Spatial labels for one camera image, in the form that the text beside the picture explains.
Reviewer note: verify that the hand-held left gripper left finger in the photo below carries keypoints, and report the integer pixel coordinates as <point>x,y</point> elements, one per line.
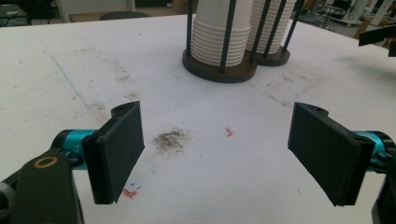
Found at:
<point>115,152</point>

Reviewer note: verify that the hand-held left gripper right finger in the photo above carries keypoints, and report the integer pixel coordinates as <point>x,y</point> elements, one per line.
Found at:
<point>327,152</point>

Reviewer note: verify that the dark round chair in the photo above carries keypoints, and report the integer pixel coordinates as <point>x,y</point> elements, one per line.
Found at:
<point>124,15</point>

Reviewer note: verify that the dark equipment box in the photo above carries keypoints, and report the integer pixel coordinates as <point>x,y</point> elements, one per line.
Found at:
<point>12,15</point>

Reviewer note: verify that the white metal stand frame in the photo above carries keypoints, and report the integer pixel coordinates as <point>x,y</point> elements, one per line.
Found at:
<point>353,12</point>

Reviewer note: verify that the white post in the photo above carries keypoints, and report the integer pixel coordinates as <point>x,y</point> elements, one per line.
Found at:
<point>63,11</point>

